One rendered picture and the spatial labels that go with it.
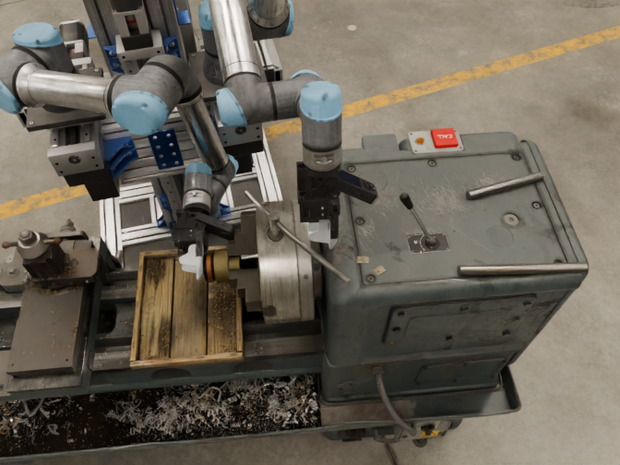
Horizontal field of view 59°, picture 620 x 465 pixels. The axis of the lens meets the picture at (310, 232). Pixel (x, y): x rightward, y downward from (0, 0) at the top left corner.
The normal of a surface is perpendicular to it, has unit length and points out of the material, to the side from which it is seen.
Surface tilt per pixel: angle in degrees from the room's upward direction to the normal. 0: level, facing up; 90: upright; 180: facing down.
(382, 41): 0
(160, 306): 0
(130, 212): 0
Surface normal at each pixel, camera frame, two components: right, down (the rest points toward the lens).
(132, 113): -0.21, 0.80
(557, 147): 0.00, -0.56
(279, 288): 0.07, 0.34
